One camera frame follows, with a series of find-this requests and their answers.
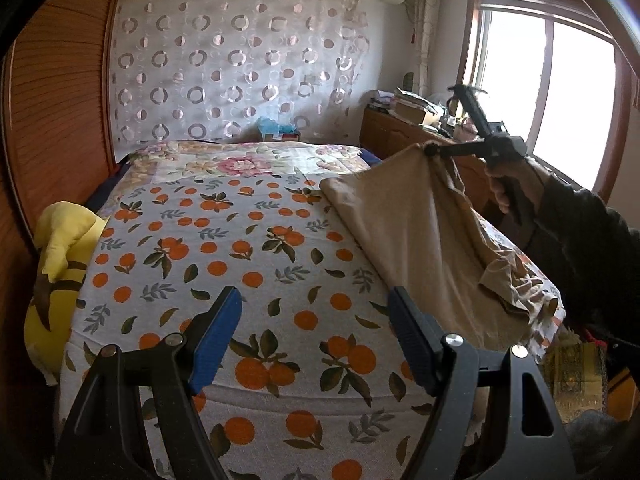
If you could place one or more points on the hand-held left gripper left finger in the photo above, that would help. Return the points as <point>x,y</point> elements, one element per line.
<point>215,345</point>

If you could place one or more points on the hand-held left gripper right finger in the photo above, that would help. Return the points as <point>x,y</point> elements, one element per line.
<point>412,340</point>

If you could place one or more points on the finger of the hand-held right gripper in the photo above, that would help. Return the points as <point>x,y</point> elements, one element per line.
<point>472,110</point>
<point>460,150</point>

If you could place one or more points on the beige t-shirt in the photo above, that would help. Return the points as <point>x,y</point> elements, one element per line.
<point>420,240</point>

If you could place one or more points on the person's right forearm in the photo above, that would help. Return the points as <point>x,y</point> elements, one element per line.
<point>585,250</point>

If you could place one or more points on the person's right hand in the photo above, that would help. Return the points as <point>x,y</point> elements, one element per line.
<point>525,180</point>

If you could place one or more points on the wooden cabinet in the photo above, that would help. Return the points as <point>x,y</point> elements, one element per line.
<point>400,140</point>

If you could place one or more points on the stack of books and papers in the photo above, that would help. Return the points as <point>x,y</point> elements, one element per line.
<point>405,107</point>

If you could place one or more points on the window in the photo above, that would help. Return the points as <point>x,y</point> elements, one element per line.
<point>550,90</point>

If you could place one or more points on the wrapped air conditioner pipe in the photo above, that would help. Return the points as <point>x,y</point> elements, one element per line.
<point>426,30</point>

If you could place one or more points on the orange fruit print bedsheet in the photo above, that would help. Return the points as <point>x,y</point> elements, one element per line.
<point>280,270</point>

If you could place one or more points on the gold patterned cushion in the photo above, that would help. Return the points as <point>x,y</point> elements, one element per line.
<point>575,375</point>

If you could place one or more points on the yellow plush toy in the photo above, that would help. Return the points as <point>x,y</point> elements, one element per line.
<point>52,310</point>

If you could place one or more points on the floral quilt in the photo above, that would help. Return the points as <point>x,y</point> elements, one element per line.
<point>240,160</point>

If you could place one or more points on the dark blue mattress sheet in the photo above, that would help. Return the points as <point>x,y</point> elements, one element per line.
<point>107,185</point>

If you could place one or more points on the sheer circle pattern curtain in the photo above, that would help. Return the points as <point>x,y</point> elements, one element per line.
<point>235,60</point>

